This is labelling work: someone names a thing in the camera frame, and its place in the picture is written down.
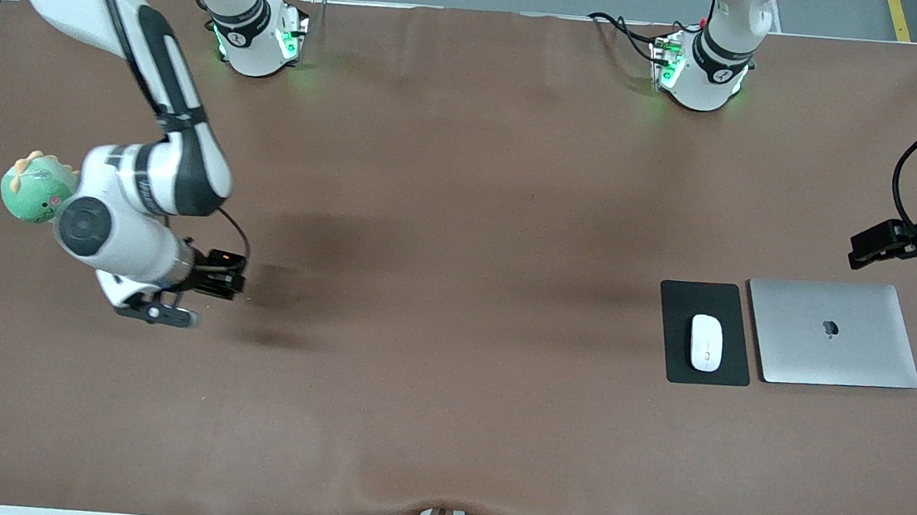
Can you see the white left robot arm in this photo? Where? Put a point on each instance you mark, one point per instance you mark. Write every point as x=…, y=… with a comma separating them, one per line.
x=707, y=72

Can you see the white computer mouse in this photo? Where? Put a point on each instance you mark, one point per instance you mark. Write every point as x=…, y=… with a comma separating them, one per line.
x=706, y=343

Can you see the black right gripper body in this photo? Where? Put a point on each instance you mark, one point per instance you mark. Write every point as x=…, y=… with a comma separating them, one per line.
x=203, y=277

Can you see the silver closed laptop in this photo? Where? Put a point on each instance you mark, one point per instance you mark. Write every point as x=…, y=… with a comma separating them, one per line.
x=834, y=333

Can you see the green dinosaur plush toy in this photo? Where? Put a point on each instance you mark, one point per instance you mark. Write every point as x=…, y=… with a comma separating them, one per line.
x=33, y=191

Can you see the black mouse pad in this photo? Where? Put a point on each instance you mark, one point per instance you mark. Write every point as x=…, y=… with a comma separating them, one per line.
x=676, y=330

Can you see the brown table cover mat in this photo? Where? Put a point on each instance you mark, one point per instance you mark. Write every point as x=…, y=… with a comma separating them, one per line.
x=445, y=414

